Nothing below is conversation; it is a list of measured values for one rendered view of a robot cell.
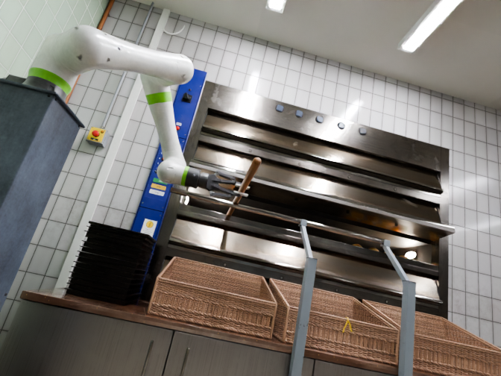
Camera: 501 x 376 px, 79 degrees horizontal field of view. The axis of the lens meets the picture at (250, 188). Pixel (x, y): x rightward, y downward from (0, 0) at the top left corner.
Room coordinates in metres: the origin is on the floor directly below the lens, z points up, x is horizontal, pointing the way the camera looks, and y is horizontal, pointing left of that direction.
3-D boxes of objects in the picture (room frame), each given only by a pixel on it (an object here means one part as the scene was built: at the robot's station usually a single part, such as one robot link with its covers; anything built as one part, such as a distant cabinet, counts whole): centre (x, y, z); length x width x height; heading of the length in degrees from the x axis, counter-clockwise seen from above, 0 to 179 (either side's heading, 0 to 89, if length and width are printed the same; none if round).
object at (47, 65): (0.93, 0.74, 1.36); 0.16 x 0.13 x 0.19; 56
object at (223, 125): (1.99, -0.48, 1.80); 1.79 x 0.11 x 0.19; 95
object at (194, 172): (1.36, 0.27, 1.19); 0.12 x 0.06 x 0.09; 6
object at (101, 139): (1.80, 1.01, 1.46); 0.10 x 0.07 x 0.10; 95
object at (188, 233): (1.99, -0.48, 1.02); 1.79 x 0.11 x 0.19; 95
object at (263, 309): (1.67, 0.06, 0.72); 0.56 x 0.49 x 0.28; 95
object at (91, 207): (1.84, 0.91, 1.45); 0.05 x 0.02 x 2.30; 95
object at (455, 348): (1.78, -1.13, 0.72); 0.56 x 0.49 x 0.28; 94
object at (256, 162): (1.84, 0.08, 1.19); 1.71 x 0.03 x 0.03; 6
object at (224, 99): (2.01, -0.48, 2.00); 1.80 x 0.08 x 0.21; 95
